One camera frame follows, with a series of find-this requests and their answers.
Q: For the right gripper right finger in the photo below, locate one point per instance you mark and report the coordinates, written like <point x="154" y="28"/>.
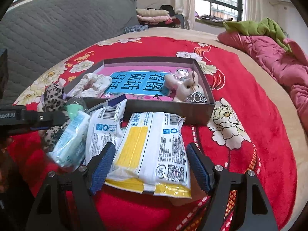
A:
<point x="202" y="168"/>

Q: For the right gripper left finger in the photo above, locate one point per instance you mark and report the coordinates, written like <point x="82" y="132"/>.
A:
<point x="99" y="167"/>

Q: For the small teal tissue pack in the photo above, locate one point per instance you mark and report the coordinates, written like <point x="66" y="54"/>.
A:
<point x="69" y="151"/>

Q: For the leopard print scrunchie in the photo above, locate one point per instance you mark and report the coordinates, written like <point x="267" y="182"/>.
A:
<point x="54" y="100"/>

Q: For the white blue wipes pack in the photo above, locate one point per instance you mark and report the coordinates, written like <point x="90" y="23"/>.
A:
<point x="104" y="126"/>

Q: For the yellow white wipes pack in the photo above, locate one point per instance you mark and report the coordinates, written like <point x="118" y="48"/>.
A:
<point x="151" y="157"/>

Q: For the green sponge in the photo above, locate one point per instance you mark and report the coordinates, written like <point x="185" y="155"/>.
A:
<point x="74" y="105"/>

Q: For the white floral scrunchie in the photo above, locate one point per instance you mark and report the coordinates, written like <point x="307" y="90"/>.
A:
<point x="91" y="86"/>

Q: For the plush bunny with pink bow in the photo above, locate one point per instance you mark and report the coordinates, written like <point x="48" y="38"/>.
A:
<point x="186" y="87"/>

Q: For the person's hand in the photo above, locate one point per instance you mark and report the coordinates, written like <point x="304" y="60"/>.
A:
<point x="6" y="164"/>

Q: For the red floral blanket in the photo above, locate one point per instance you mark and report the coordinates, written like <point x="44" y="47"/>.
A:
<point x="216" y="125"/>

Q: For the dark shallow cardboard box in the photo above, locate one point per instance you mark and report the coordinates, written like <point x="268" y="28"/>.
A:
<point x="195" y="113"/>

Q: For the grey quilted headboard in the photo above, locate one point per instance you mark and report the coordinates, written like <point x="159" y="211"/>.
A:
<point x="41" y="33"/>

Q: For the pink quilt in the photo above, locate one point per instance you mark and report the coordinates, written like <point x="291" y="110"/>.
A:
<point x="289" y="69"/>

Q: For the blue patterned cloth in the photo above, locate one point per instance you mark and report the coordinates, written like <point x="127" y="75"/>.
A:
<point x="136" y="28"/>

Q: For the clothes on window sill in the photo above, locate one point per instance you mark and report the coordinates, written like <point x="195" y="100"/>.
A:
<point x="213" y="18"/>

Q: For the green blanket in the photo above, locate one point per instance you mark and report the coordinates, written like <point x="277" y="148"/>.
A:
<point x="266" y="27"/>

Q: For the folded blankets stack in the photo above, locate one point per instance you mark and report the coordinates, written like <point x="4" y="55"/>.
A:
<point x="165" y="17"/>

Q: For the right white curtain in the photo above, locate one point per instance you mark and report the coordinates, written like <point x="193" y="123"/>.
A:
<point x="252" y="10"/>

